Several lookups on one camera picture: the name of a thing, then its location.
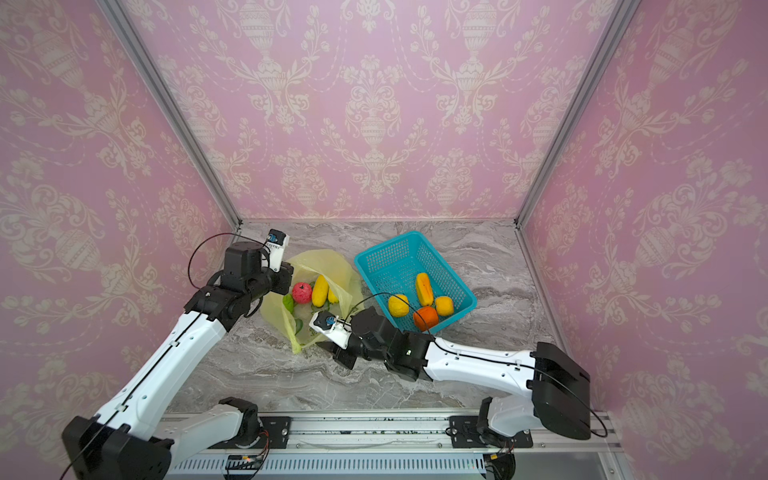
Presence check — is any green fruit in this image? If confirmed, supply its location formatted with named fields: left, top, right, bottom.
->
left=283, top=294, right=295, bottom=314

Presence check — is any yellow plastic bag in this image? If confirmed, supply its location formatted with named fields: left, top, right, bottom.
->
left=260, top=249, right=362, bottom=354

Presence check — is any yellow round fruit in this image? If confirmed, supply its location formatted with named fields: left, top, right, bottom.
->
left=388, top=294, right=411, bottom=318

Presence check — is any yellow lemon fruit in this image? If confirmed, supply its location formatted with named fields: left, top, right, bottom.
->
left=434, top=296, right=455, bottom=317

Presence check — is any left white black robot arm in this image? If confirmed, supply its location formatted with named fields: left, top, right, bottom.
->
left=62, top=230, right=293, bottom=479

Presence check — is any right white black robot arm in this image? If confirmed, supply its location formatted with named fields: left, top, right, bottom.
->
left=310, top=308, right=593, bottom=444

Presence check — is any pink red fruit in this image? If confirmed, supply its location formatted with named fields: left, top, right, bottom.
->
left=291, top=282, right=313, bottom=305

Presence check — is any teal plastic basket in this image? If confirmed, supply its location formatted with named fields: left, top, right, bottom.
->
left=355, top=231, right=477, bottom=334

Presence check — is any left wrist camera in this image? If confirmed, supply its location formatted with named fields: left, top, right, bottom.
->
left=265, top=229, right=290, bottom=272

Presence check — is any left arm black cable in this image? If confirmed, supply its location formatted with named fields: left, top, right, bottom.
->
left=187, top=232, right=271, bottom=319

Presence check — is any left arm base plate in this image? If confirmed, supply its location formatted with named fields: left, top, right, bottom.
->
left=235, top=416, right=292, bottom=450

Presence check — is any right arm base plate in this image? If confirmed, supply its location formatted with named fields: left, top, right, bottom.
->
left=445, top=416, right=534, bottom=450

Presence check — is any left corner aluminium post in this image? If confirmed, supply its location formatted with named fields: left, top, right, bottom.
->
left=96, top=0, right=242, bottom=230

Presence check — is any corner aluminium post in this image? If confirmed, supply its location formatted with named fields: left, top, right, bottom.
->
left=516, top=0, right=641, bottom=230
left=96, top=0, right=242, bottom=230

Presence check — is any right corner aluminium post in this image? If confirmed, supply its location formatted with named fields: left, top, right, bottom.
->
left=516, top=0, right=641, bottom=230

